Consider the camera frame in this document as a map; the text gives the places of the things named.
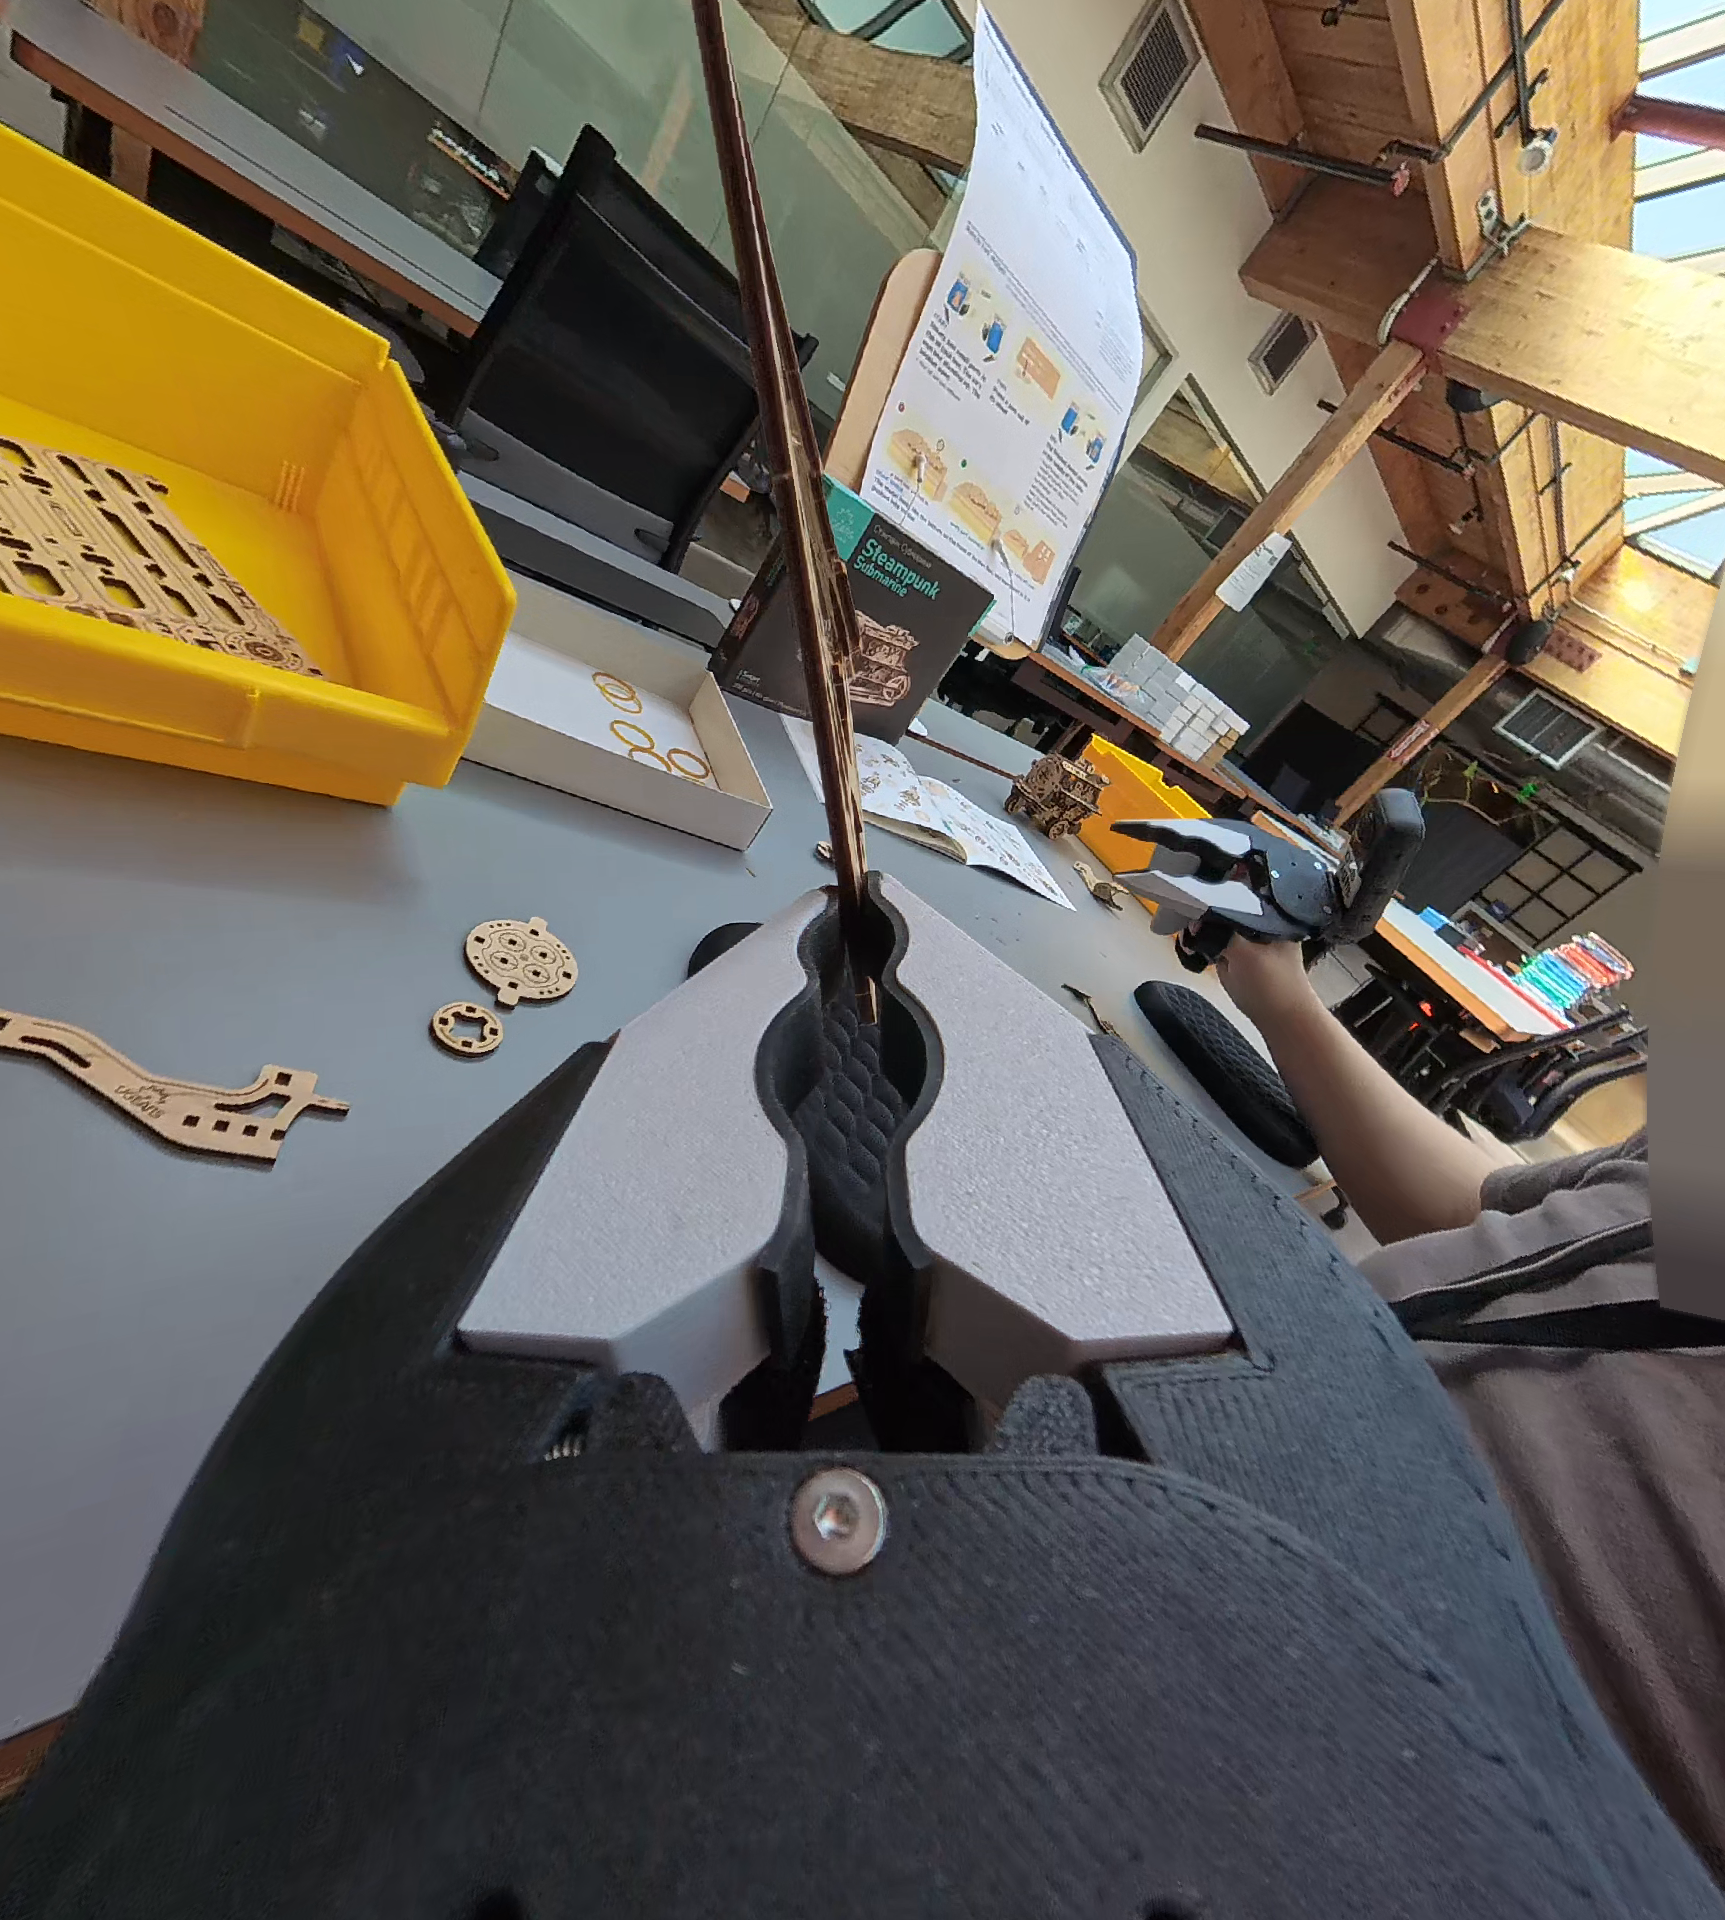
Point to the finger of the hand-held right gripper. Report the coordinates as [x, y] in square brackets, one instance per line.
[1179, 838]
[1206, 896]

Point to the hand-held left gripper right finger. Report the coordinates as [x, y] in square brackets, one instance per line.
[1057, 1202]

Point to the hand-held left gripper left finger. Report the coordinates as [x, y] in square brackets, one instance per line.
[636, 1202]

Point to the small hooked wooden part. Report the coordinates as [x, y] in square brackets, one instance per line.
[1096, 886]

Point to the laser-cut wooden parts sheet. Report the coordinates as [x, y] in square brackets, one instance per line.
[791, 449]

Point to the person's right forearm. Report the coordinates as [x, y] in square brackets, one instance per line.
[1357, 1110]

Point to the assembled wooden gear model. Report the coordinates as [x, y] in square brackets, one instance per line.
[1057, 794]

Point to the black model kit box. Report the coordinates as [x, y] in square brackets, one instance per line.
[922, 632]

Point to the person's right hand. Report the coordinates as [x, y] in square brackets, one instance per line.
[1265, 970]

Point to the yellow plastic bin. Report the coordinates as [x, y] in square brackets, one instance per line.
[126, 721]
[1157, 780]

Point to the stack of small white boxes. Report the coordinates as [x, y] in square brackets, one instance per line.
[1179, 696]

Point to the long slotted wooden strip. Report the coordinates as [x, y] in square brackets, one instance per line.
[1092, 1014]

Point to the illustrated instruction booklet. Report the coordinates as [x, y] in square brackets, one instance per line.
[981, 846]

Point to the round four-hole wooden disc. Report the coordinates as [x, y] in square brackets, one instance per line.
[521, 963]

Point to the row of colourful bottles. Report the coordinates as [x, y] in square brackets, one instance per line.
[1568, 975]

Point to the row of black office chairs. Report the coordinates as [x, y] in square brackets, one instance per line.
[1539, 1081]

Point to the group of tan rubber bands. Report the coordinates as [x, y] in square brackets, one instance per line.
[630, 734]

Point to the white cardboard tray box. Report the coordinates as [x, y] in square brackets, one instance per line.
[540, 696]

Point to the poster on wooden board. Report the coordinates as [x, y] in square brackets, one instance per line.
[1029, 302]

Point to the wooden sheet with rectangular slots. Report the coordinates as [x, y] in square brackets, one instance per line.
[111, 600]

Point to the wall air vent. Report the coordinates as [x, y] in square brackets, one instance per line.
[1548, 732]

